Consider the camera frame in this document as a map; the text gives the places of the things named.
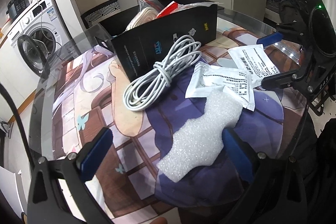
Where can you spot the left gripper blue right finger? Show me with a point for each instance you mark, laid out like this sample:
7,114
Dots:
240,153

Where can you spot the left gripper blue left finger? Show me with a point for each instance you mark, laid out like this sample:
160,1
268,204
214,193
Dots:
93,153

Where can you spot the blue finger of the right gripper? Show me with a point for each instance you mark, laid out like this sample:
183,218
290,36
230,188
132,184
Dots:
279,81
270,39

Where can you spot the white foam piece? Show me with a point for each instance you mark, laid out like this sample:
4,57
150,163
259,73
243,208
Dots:
199,141

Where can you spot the red white snack packet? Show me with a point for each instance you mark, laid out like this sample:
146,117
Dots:
171,8

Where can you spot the person left hand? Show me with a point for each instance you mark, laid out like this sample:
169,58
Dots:
159,220

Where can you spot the anime print desk mat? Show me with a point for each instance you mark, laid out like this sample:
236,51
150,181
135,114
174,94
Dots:
128,184

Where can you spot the black cardboard box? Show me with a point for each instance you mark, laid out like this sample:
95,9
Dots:
139,48

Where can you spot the white washing machine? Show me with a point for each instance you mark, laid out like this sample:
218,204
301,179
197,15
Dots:
42,25

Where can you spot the black pressure cooker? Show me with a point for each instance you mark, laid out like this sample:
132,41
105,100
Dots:
16,7

